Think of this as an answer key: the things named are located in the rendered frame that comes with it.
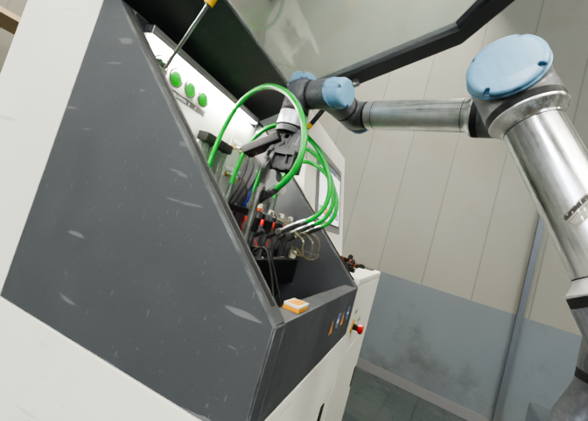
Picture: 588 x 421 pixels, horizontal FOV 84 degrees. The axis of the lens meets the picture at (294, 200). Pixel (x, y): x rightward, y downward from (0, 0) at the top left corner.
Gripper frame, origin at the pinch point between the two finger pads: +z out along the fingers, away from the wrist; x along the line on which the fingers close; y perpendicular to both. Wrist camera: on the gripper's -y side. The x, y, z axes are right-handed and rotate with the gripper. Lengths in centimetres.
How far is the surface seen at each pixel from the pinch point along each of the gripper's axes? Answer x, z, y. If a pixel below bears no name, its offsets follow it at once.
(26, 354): -35, 41, -19
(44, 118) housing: -35, -2, -37
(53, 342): -35, 36, -13
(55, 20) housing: -35, -25, -46
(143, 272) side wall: -34.9, 19.0, 1.2
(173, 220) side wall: -34.9, 9.3, 4.0
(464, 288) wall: 238, 16, 84
